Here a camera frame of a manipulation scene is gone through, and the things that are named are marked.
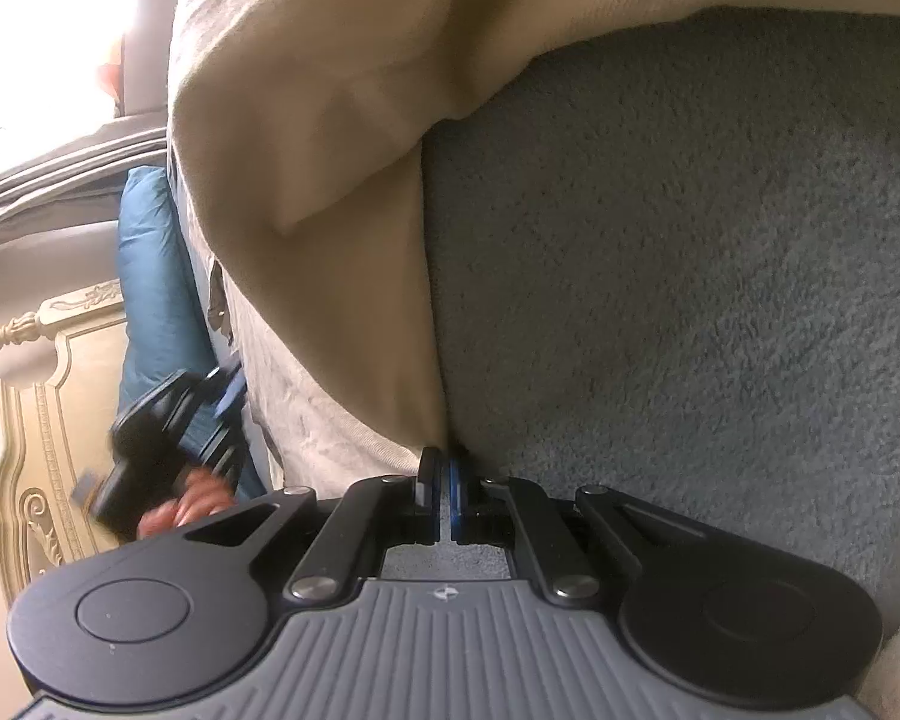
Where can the beige pants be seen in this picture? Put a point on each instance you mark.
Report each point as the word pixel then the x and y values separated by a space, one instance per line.
pixel 307 165

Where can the grey-blue blanket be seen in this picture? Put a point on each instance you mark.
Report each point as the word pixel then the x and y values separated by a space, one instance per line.
pixel 682 277

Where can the person's left hand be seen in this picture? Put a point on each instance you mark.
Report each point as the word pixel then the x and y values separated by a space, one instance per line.
pixel 195 495

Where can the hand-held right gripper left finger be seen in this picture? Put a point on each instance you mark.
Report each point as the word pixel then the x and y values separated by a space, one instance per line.
pixel 429 495

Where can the cream carved headboard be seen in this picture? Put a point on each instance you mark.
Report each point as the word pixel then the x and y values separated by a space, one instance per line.
pixel 45 405

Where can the teal pillow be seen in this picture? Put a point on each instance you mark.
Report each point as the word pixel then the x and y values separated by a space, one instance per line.
pixel 154 277

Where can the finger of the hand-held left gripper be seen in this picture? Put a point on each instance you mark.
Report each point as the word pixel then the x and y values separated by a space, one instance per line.
pixel 229 394

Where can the grey curtain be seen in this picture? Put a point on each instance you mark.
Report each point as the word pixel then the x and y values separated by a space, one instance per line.
pixel 45 187

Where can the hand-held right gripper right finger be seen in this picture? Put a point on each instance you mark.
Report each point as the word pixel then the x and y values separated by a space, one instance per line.
pixel 457 495

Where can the bright window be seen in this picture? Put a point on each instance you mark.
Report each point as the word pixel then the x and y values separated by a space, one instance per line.
pixel 37 15

